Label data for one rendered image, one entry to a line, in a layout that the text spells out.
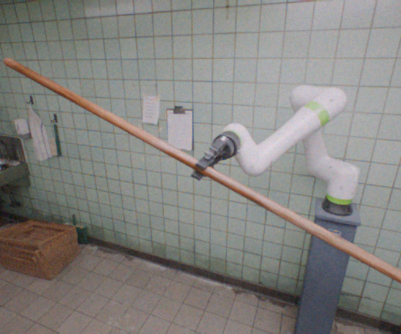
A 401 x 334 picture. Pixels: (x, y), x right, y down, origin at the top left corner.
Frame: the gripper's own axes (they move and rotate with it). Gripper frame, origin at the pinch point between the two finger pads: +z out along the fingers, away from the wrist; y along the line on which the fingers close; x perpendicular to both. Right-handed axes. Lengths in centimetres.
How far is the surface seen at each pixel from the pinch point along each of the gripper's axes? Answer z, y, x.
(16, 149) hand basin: -117, 159, 229
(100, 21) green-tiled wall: -120, -4, 145
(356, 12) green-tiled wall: -121, -65, -20
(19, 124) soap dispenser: -109, 118, 214
